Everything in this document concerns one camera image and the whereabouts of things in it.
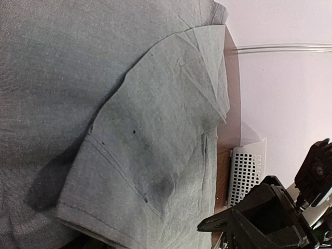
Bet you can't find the rear aluminium table edge rail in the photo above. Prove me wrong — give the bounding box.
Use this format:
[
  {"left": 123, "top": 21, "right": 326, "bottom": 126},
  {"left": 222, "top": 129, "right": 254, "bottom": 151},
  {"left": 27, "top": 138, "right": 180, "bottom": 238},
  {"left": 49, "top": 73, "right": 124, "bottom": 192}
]
[{"left": 230, "top": 44, "right": 331, "bottom": 54}]

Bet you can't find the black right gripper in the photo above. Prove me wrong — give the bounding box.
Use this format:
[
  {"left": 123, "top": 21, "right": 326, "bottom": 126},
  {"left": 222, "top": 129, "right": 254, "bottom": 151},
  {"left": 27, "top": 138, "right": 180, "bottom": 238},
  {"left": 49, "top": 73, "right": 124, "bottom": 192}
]
[{"left": 197, "top": 176, "right": 320, "bottom": 249}]

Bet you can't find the white plastic laundry basket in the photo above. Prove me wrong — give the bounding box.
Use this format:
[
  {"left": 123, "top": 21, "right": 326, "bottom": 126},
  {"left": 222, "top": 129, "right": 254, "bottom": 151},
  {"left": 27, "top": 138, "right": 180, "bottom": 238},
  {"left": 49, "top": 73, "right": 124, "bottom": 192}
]
[{"left": 227, "top": 123, "right": 267, "bottom": 208}]

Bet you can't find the grey long sleeve shirt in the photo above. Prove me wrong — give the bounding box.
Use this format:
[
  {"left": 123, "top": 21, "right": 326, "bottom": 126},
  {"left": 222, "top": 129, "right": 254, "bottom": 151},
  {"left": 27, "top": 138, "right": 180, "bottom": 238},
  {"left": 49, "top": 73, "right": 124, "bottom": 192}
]
[{"left": 1, "top": 1, "right": 230, "bottom": 248}]

